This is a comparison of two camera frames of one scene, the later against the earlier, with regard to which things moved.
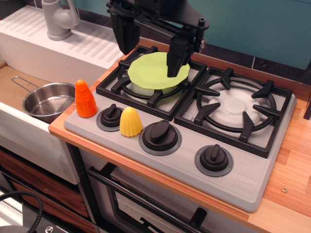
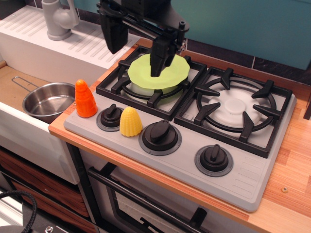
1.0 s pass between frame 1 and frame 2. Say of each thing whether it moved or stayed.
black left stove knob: stayed
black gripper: moved
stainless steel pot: stayed
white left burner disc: stayed
